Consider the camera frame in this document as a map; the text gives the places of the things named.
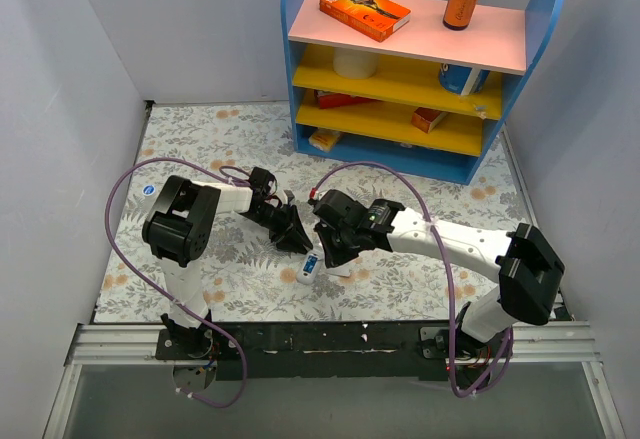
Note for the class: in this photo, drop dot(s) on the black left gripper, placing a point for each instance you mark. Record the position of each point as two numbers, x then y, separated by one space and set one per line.
284 224

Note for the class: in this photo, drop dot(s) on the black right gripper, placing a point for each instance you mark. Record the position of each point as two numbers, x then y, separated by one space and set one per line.
333 235

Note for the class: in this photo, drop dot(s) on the white remote control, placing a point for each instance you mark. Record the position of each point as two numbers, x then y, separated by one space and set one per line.
308 280

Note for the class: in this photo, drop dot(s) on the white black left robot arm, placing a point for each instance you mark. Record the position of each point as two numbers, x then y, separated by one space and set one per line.
179 225

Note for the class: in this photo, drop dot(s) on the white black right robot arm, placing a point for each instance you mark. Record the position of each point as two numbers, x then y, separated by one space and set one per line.
524 267

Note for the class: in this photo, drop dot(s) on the blue battery in remote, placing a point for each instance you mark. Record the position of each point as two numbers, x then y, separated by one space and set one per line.
309 264

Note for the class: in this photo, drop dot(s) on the floral patterned table mat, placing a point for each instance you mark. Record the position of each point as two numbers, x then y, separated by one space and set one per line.
226 222

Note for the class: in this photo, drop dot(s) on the yellow red packet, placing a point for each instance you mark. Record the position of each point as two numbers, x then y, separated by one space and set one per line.
325 140

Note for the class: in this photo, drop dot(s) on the red box on shelf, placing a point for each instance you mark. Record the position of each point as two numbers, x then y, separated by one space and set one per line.
331 100

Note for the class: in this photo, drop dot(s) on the orange box on shelf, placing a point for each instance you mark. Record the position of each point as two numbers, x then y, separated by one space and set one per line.
426 119

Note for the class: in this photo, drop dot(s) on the clear bottle blue cap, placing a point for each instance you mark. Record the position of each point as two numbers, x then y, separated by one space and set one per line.
149 191

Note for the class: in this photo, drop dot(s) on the blue wooden shelf unit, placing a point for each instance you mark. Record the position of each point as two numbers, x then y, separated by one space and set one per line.
507 42

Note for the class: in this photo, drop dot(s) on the blue white can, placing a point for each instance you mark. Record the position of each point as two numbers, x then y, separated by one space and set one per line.
462 80

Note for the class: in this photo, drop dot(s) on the orange razor box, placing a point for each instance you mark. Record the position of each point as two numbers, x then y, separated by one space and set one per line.
377 19

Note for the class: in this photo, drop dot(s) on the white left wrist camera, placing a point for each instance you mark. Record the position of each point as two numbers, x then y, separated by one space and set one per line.
285 196

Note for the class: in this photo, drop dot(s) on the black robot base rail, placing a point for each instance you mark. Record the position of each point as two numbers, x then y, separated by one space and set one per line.
354 349

